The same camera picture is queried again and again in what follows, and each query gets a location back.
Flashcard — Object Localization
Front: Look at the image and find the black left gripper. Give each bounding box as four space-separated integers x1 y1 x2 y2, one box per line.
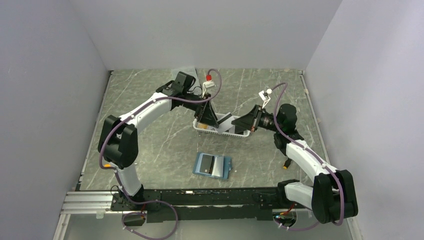
183 91 219 129

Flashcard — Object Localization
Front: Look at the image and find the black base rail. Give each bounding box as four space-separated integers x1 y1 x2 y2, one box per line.
110 187 301 223

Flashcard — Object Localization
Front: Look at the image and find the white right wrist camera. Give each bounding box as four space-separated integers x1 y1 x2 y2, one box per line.
258 88 273 109

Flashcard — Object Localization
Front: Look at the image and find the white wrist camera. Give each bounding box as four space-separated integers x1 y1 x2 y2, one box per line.
258 88 273 109
201 74 216 97

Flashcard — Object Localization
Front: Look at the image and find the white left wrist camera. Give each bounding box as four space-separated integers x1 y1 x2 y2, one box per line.
201 74 216 97

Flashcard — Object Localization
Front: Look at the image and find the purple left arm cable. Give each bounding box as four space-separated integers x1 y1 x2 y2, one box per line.
98 68 223 239

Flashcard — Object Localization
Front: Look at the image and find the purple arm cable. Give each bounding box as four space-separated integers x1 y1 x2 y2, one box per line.
98 68 223 239
263 82 346 227

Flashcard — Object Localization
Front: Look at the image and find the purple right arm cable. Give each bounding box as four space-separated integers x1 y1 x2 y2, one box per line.
263 82 346 227

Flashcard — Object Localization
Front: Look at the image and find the yellow black screwdriver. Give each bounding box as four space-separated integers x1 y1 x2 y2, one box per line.
282 158 292 170

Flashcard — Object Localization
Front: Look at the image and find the black credit card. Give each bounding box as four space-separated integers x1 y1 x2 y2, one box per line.
198 154 215 174

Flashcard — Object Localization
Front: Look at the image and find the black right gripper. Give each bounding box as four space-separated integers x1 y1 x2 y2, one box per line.
231 104 283 133

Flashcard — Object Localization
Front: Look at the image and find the clear plastic screw box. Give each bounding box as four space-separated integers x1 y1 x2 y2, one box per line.
171 66 197 76

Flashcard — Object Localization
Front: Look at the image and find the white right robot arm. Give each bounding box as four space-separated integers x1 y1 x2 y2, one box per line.
231 103 359 224

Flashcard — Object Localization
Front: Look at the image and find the blue card holder wallet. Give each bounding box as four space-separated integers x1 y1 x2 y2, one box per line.
192 152 233 180

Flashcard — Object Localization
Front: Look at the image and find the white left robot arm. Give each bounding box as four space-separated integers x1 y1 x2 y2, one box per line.
97 71 218 210

